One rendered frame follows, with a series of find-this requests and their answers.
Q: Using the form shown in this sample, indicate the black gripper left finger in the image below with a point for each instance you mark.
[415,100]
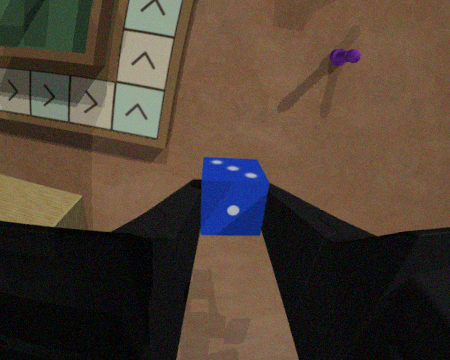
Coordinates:
[140,271]

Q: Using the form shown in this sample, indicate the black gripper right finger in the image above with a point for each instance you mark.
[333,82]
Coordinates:
[335,279]

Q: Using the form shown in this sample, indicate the blue die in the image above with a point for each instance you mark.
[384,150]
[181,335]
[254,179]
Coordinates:
[233,196]

